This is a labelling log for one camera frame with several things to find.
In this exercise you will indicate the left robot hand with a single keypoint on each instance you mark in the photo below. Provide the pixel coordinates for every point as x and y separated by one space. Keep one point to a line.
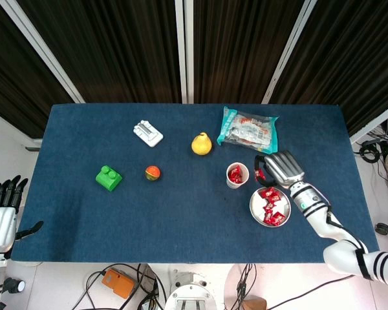
0 226

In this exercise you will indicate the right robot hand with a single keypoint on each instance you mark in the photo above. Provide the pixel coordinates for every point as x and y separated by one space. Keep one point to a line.
284 168

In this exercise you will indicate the silver metal plate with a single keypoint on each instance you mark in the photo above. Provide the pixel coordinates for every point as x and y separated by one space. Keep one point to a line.
257 206

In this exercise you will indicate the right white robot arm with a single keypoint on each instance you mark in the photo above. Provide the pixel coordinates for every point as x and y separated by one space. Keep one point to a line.
326 223

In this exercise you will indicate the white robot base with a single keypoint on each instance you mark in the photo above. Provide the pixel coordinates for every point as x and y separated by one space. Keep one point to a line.
189 290

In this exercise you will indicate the white paper cup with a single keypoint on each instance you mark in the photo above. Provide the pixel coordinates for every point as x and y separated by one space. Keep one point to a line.
234 185

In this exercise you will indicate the teal snack bag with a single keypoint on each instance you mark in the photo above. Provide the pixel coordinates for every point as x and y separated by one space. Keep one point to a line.
249 129

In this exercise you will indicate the black knob white cap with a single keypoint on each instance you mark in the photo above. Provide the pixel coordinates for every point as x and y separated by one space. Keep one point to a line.
14 285

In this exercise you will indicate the yellow pear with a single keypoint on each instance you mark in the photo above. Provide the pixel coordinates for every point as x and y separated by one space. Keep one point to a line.
201 147

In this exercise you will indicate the blue table cloth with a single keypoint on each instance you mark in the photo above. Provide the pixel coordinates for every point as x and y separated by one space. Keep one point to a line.
181 210

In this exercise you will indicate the green building block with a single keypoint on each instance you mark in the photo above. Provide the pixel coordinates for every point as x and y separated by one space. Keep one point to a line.
108 181

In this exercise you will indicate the black floor device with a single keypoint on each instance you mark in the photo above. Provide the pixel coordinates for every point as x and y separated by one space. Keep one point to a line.
386 229

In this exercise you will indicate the dark brown curtain panel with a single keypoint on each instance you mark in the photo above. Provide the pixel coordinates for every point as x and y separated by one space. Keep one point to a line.
239 48
359 48
13 64
116 48

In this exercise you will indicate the orange box device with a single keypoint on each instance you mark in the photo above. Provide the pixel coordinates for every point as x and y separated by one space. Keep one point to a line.
118 284

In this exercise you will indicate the red green ball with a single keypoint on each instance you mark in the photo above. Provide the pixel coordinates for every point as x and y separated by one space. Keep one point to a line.
153 173

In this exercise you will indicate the white folding stand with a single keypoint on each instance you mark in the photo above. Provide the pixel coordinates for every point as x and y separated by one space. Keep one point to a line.
148 134

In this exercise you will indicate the brown wooden item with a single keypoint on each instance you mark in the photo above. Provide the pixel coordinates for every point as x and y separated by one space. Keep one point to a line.
255 305

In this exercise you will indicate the grey wall bracket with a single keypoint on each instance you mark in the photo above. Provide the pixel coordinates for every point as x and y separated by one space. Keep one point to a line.
32 148

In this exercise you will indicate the white frame post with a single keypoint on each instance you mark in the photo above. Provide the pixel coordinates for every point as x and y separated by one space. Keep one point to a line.
286 55
190 64
375 124
181 48
42 45

